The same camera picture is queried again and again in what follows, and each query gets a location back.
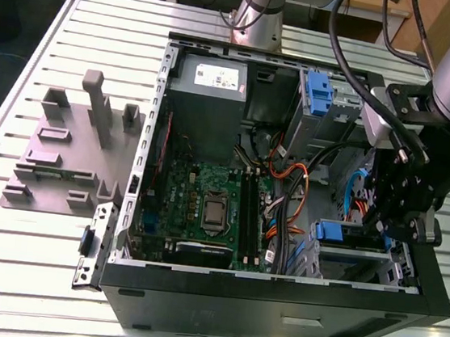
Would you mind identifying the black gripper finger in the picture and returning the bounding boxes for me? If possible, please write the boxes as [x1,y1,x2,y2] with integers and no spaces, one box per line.
[379,194,448,248]
[360,150,409,238]

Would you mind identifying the hard disk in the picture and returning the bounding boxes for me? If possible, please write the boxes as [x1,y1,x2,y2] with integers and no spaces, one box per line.
[284,215,393,284]

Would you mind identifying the metal disk bay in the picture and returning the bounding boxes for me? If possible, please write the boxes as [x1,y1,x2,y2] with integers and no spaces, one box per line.
[304,217,424,291]

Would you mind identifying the metal optical drive cage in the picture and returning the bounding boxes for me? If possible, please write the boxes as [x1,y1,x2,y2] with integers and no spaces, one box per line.
[281,66,383,176]

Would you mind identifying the black RAM slot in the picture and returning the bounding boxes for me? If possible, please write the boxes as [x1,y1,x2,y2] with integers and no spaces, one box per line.
[233,166,260,267]
[238,166,266,267]

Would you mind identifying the wooden cabinet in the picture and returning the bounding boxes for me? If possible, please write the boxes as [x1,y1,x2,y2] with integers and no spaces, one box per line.
[389,0,450,75]

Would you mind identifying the CPU socket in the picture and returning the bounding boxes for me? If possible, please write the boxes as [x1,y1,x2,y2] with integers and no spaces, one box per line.
[198,189,234,240]

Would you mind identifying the silver CPU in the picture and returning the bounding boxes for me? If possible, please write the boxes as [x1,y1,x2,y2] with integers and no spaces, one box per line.
[204,201,227,225]

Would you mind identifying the wooden desk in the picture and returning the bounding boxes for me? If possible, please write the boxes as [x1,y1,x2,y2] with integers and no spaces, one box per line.
[336,0,416,50]

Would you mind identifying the black open PC case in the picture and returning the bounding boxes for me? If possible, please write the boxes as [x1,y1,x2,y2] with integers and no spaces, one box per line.
[94,25,450,337]

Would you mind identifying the grey power supply unit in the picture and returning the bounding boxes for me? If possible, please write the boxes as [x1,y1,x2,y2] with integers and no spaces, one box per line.
[157,50,251,167]

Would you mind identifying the black graphics card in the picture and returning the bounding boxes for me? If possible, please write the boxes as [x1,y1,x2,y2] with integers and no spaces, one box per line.
[161,237,237,271]

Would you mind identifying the green motherboard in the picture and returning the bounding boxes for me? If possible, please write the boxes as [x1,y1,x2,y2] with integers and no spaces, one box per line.
[127,152,282,275]

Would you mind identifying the black blue port plug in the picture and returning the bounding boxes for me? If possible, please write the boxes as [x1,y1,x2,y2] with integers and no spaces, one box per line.
[78,224,98,257]

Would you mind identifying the grey parts rack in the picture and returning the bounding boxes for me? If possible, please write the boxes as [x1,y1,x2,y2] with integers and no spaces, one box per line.
[0,61,154,225]

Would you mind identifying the green RAM stick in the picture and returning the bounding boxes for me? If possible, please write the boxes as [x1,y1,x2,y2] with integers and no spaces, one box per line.
[31,169,77,183]

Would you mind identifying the blue data wire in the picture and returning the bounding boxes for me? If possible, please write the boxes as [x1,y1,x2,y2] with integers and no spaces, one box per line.
[340,168,372,225]

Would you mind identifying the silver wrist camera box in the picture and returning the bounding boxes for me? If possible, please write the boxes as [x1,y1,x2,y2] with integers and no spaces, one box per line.
[356,85,406,152]

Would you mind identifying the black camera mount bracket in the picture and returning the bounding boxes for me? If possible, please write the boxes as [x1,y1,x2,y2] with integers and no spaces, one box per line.
[382,81,437,128]

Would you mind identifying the orange power wire bundle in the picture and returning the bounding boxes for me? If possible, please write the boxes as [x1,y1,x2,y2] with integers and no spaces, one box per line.
[259,159,314,250]

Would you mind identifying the black cable bundle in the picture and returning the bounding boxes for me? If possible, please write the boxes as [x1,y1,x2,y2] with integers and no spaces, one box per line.
[267,131,377,283]

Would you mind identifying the yellow black power wires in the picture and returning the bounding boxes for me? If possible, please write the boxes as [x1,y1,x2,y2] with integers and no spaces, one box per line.
[231,143,267,170]

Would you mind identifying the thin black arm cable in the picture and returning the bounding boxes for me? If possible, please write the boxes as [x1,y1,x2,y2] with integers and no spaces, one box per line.
[374,0,443,74]

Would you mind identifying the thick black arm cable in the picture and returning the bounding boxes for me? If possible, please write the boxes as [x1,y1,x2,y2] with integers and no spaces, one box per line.
[314,0,448,164]

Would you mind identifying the metal slot retainer bracket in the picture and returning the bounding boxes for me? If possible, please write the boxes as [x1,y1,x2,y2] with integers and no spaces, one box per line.
[70,199,121,294]

